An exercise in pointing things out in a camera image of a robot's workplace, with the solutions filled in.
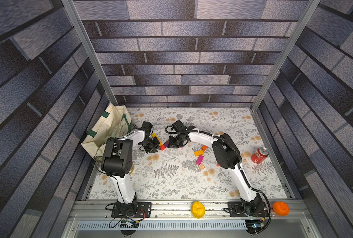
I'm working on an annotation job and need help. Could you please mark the orange-yellow wooden block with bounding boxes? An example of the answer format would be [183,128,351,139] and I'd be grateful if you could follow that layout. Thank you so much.
[151,133,162,145]

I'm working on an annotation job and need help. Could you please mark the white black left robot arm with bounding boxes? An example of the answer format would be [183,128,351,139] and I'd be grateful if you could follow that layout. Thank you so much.
[101,122,160,211]

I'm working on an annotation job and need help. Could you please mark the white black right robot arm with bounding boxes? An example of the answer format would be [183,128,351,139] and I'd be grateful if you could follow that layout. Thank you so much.
[165,120,269,218]

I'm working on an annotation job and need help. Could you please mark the yellow-orange flat wooden block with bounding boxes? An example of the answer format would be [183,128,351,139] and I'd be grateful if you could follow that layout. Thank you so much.
[194,150,205,157]

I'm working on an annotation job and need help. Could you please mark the pink wooden block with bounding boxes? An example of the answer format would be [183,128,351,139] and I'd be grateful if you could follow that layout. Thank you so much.
[196,155,204,165]

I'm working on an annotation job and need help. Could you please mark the cream green tote bag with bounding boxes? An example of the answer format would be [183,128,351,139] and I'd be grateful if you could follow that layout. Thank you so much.
[81,104,134,158]

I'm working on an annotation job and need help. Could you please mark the red soda can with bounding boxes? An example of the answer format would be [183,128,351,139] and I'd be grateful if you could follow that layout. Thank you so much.
[251,147,269,164]

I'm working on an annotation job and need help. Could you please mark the orange mandarin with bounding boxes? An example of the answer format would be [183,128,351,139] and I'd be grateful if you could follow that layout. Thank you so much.
[273,201,290,216]

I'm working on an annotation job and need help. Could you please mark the black corrugated cable hose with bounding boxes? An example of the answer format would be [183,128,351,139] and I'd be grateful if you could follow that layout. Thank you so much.
[165,124,272,234]

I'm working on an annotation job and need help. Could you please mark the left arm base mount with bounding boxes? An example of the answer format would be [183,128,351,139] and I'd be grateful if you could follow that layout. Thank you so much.
[111,202,153,219]

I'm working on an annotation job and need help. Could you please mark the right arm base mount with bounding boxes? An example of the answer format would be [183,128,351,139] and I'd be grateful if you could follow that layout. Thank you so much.
[228,201,269,218]

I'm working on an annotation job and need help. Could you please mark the slotted metal cable tray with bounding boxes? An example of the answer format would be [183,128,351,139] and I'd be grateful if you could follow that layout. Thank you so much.
[76,220,247,231]

